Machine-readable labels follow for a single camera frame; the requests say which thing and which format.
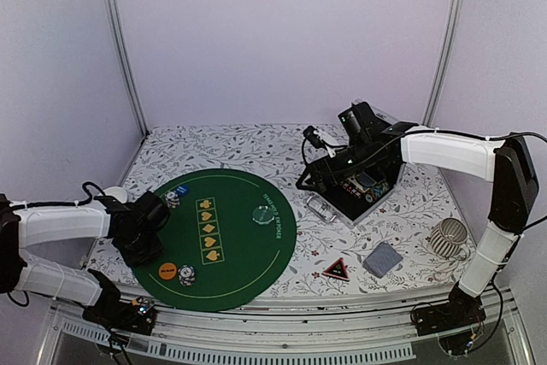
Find white bowl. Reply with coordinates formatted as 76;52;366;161
103;186;128;203

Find boxed card deck in case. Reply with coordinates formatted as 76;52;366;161
349;173;377;192

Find striped ceramic mug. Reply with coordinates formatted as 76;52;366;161
428;218;469;261

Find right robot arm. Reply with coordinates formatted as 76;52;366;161
296;102;539;327

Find red black triangular button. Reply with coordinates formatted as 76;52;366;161
322;257;350;282

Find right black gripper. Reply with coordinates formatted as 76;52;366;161
297;138;376;192

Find blue small blind button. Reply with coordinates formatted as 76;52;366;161
175;185;189;197

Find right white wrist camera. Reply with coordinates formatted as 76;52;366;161
303;126;339;158

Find round green poker mat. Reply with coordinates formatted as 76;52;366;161
133;168;297;312

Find front row poker chips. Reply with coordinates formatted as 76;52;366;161
364;181;391;204

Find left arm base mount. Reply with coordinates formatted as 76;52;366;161
82;297;157;336

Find aluminium poker chip case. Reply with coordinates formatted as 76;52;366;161
302;101;415;226

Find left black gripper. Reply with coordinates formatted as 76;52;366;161
117;229;164;269

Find left aluminium frame post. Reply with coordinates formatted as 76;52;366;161
104;0;150;139

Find grey playing card deck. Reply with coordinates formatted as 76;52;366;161
362;242;403;279

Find clear dealer button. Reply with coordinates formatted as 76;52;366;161
251;205;275;225

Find right aluminium frame post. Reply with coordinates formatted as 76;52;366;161
422;0;463;127

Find orange big blind button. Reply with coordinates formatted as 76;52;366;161
158;262;178;281

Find aluminium frame post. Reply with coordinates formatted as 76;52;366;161
104;0;150;139
422;0;463;127

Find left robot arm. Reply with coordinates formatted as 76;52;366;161
1;181;170;327

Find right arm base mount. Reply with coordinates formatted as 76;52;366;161
410;294;486;336

